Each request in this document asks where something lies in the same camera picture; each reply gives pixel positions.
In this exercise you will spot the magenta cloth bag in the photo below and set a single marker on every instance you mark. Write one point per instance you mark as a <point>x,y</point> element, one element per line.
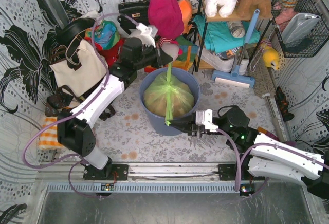
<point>166,16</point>

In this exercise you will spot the orange plush toy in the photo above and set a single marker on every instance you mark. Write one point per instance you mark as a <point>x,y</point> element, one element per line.
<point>186,11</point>

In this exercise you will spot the teal cloth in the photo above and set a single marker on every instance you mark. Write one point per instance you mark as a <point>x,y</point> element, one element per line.
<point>218,37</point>

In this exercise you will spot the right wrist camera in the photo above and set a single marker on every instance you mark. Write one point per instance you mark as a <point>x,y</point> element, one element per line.
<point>204,118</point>

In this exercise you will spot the black hat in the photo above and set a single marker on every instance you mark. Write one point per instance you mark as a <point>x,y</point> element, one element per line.
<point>65,36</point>

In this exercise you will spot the black wire basket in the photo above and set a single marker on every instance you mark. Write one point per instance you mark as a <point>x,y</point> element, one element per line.
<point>309,46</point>

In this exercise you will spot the pink plush doll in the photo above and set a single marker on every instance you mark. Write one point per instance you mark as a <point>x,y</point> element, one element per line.
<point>170,47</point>

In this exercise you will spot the orange checkered towel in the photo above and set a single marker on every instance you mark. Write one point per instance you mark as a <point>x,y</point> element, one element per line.
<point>48,140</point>

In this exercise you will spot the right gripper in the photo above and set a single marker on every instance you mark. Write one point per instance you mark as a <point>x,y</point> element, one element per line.
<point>192,127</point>

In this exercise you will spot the blue trash bin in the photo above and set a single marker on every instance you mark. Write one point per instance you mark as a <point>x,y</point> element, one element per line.
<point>158,122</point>

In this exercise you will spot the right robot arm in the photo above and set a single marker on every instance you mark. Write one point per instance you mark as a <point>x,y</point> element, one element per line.
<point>257,154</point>

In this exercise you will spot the brown patterned strap bag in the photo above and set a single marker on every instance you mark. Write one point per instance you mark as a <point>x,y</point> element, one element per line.
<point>62,99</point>

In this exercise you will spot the silver foil pouch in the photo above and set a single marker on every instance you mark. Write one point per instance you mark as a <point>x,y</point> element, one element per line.
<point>299,27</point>

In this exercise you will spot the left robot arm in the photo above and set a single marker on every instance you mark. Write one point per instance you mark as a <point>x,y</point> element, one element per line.
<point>75,129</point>

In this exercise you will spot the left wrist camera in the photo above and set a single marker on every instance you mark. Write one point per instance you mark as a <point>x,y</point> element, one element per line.
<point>145,33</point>

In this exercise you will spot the black leather handbag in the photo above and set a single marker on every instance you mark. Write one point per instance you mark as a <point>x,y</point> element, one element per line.
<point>137,10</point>

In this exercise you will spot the yellow plush duck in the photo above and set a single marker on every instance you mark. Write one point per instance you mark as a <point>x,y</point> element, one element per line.
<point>270,56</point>

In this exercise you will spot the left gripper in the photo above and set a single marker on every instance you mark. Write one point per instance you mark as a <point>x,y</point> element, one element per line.
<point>158,55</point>

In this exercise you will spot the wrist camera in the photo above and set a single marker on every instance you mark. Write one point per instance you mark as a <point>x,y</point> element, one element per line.
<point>145,33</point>
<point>204,118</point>

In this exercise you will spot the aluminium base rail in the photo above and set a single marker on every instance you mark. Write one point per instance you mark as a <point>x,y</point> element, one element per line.
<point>142,177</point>

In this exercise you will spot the crumpled brown paper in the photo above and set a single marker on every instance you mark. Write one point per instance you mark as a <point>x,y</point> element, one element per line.
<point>180,102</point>

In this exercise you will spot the green trash bag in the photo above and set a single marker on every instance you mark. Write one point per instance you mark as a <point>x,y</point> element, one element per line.
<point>167,82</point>

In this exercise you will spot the cream canvas tote bag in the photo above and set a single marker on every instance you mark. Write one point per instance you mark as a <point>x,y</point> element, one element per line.
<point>82,78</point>

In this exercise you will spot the grey patterned sneaker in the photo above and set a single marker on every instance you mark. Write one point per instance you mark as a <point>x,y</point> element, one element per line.
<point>236,28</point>

